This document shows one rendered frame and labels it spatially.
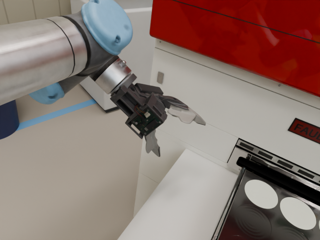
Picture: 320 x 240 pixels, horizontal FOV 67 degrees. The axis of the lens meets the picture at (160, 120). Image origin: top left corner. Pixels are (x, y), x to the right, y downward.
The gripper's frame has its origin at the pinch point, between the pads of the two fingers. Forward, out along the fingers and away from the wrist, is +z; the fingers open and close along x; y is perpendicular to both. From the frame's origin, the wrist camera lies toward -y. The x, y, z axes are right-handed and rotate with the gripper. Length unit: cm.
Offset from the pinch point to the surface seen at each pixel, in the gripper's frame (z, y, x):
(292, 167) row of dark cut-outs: 34.8, -15.2, 13.3
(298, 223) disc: 40.9, -1.2, 7.1
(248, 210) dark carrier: 29.8, -1.4, -1.2
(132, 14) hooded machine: -49, -146, -25
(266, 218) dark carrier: 33.8, -0.2, 1.5
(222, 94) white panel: 4.3, -22.2, 10.5
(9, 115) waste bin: -59, -95, -136
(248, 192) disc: 29.5, -7.5, 0.0
